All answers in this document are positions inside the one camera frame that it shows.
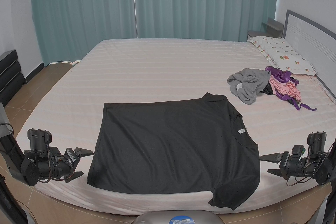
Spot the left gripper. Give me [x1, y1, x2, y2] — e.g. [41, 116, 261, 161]
[39, 147, 95, 183]

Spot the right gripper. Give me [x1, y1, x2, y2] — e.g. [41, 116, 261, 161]
[259, 151, 317, 180]

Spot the black T-shirt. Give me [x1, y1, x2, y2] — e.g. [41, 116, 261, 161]
[87, 92, 261, 211]

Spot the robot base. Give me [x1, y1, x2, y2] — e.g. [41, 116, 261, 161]
[131, 211, 222, 224]

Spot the pile of clothes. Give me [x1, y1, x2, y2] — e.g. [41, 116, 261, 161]
[262, 66, 318, 111]

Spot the bed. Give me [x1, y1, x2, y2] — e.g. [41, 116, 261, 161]
[13, 9, 336, 215]

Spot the grey garment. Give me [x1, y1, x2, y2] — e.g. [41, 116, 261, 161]
[227, 68, 271, 105]

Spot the white printed pillow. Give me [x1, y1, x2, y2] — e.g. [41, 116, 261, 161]
[247, 36, 318, 76]

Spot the black chest of drawers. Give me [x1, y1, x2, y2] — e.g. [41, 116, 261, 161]
[0, 50, 27, 106]

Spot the grey bedside table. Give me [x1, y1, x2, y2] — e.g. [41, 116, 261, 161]
[247, 17, 284, 38]

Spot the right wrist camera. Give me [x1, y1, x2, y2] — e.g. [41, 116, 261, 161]
[291, 145, 305, 158]

